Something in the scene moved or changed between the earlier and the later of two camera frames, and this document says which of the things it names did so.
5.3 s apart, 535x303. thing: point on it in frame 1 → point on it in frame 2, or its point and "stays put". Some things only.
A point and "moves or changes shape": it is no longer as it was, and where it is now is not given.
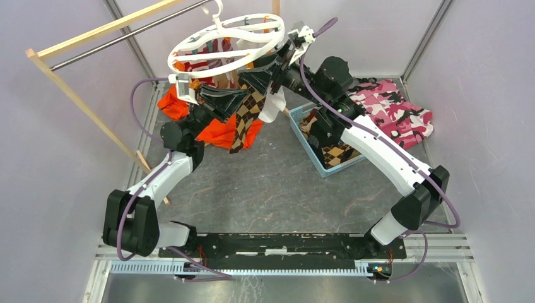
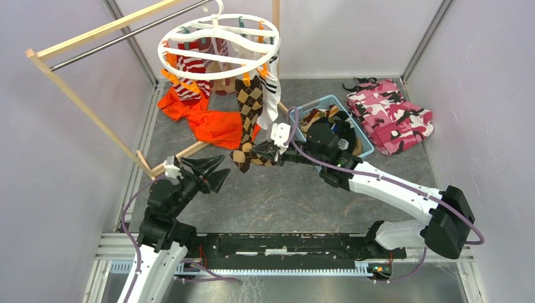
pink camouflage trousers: [382, 103] stays put
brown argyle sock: [336, 153] moves or changes shape
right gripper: [262, 77] → [267, 148]
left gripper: [225, 101] → [205, 165]
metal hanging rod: [93, 52] stays put
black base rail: [285, 250] stays put
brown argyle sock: [249, 110] moves or changes shape
